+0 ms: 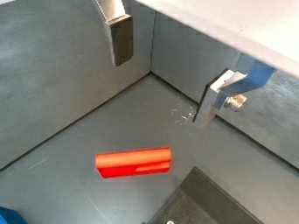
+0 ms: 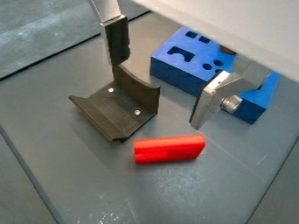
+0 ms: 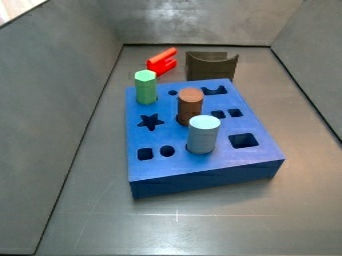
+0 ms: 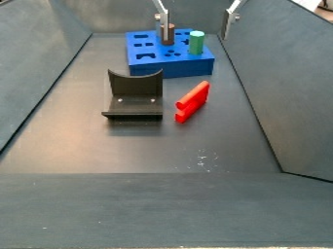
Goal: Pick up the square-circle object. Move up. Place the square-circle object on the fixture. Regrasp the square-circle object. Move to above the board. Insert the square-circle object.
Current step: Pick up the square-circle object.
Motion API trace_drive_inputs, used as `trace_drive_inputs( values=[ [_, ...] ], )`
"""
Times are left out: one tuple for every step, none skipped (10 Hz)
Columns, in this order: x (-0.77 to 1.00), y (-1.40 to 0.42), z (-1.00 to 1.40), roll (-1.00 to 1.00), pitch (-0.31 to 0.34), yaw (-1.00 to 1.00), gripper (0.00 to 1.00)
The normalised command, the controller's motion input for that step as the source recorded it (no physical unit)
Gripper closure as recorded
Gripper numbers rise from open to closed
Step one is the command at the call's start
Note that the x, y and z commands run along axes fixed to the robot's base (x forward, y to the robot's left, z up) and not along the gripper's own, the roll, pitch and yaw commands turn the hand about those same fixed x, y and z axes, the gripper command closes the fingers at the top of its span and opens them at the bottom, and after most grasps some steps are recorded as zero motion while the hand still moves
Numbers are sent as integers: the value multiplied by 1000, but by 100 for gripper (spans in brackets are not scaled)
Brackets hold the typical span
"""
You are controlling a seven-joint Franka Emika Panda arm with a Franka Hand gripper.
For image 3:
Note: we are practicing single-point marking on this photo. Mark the red square-circle object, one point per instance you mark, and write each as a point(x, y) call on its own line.
point(161, 62)

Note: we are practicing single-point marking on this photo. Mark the blue fixture block with holes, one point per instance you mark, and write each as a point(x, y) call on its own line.
point(161, 167)

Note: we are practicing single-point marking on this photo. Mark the light blue cylinder peg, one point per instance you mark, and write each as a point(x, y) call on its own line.
point(203, 127)

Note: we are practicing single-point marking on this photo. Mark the brown cylinder peg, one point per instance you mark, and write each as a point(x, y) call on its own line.
point(189, 101)

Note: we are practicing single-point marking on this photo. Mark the green hexagonal peg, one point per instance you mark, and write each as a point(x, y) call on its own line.
point(145, 86)

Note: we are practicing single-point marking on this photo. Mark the dark grey curved holder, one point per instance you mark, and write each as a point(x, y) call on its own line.
point(209, 65)

